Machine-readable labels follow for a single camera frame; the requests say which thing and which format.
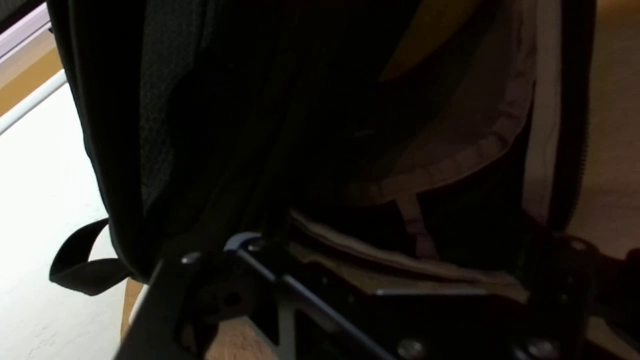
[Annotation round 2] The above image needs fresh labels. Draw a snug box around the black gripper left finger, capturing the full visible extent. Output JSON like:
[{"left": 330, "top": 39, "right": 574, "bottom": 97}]
[{"left": 113, "top": 230, "right": 303, "bottom": 360}]

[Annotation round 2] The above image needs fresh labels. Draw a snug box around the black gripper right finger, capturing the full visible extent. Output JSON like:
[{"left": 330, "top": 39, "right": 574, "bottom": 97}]
[{"left": 511, "top": 232, "right": 640, "bottom": 360}]

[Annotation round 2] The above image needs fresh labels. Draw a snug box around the black backpack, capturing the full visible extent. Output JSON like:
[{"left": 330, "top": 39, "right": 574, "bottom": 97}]
[{"left": 47, "top": 0, "right": 603, "bottom": 297}]

